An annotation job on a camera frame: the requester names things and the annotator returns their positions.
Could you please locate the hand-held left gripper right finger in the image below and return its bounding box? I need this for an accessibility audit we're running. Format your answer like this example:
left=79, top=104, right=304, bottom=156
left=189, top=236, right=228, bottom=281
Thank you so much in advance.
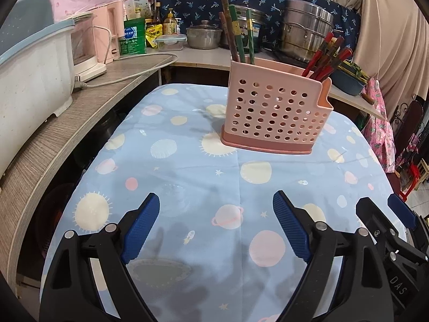
left=272, top=191, right=393, bottom=322

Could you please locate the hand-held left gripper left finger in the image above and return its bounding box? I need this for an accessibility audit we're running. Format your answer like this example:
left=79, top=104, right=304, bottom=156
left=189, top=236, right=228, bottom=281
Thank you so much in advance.
left=39, top=193, right=160, bottom=322

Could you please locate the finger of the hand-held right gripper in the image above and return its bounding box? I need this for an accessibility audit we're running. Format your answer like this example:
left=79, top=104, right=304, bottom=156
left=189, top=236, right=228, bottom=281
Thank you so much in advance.
left=356, top=197, right=399, bottom=252
left=388, top=195, right=419, bottom=233

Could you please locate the pink perforated utensil holder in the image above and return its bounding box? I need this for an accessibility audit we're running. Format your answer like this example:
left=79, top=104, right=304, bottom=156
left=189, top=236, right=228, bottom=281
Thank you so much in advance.
left=220, top=57, right=334, bottom=155

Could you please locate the maroon chopstick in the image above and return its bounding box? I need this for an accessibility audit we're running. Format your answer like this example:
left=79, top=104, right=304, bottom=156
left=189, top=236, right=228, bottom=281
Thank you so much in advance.
left=219, top=0, right=240, bottom=41
left=320, top=47, right=353, bottom=82
left=310, top=39, right=340, bottom=78

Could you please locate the dark brown chopstick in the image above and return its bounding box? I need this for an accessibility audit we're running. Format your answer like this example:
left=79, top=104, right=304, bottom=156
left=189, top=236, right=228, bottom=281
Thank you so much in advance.
left=219, top=12, right=237, bottom=63

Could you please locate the red plastic stool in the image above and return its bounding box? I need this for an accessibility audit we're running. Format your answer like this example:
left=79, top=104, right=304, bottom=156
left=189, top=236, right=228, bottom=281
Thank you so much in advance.
left=400, top=166, right=421, bottom=198

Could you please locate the small wooden stool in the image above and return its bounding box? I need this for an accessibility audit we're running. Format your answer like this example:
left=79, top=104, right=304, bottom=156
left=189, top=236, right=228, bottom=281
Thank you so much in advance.
left=416, top=158, right=429, bottom=185

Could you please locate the blue planet-print tablecloth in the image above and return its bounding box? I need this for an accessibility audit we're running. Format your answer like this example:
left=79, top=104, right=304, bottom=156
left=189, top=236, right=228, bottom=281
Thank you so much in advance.
left=39, top=84, right=411, bottom=322

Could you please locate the pink floral garment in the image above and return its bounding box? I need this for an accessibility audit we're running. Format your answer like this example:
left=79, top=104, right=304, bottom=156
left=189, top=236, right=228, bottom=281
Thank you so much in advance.
left=364, top=80, right=396, bottom=175

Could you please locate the dark metal chair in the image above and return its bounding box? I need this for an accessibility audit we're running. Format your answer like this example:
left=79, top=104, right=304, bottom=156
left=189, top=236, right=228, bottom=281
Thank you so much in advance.
left=394, top=101, right=424, bottom=141

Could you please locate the blue basin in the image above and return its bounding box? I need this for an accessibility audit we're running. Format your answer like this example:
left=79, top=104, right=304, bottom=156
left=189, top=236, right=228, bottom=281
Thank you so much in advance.
left=332, top=62, right=369, bottom=96

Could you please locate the black induction cooktop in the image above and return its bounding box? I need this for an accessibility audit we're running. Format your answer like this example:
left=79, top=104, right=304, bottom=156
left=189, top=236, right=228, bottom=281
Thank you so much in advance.
left=268, top=49, right=319, bottom=71

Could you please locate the beige curtain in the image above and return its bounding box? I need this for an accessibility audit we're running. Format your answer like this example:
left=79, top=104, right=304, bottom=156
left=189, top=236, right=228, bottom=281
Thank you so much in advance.
left=332, top=0, right=426, bottom=115

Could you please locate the white countertop appliance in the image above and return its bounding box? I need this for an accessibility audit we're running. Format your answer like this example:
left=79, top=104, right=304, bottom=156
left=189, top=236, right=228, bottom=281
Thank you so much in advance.
left=71, top=12, right=108, bottom=83

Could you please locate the clear food container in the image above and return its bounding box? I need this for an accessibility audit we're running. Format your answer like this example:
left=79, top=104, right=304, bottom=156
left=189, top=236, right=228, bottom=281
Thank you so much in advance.
left=154, top=34, right=187, bottom=52

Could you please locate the green canister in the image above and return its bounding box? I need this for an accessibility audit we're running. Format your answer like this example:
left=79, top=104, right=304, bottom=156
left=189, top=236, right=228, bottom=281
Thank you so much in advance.
left=120, top=18, right=147, bottom=56

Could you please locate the white plastic tub blue lid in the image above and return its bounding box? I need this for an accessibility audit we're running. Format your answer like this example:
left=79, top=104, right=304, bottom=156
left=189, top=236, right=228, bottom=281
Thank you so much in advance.
left=0, top=0, right=76, bottom=175

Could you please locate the yellow packet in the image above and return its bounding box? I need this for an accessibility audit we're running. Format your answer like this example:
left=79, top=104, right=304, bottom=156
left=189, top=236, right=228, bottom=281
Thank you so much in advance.
left=146, top=23, right=164, bottom=46

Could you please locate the pink electric kettle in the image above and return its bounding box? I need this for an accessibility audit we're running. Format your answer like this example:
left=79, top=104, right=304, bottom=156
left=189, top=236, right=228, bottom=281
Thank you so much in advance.
left=92, top=1, right=127, bottom=64

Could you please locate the steel rice cooker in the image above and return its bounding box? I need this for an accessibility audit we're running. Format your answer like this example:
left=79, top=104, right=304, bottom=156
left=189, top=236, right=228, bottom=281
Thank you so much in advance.
left=231, top=5, right=269, bottom=54

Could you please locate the small steel pot with lid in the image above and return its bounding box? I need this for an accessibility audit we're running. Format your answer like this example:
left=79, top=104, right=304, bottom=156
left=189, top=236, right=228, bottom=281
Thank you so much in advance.
left=186, top=20, right=223, bottom=50

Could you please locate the large steel steamer pot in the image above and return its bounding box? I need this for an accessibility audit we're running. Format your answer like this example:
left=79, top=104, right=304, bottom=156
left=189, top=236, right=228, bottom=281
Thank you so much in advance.
left=275, top=0, right=336, bottom=66

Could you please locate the yellow pump bottle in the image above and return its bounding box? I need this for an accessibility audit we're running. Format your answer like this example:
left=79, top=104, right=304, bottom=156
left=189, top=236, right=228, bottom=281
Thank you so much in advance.
left=163, top=8, right=177, bottom=36

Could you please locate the white carton box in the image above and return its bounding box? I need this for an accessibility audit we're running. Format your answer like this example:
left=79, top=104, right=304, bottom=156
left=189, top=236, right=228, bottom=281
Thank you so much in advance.
left=124, top=0, right=152, bottom=21

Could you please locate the white cord with switch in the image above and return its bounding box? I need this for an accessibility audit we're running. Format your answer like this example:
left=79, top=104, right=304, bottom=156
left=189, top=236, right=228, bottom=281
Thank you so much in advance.
left=367, top=0, right=381, bottom=88

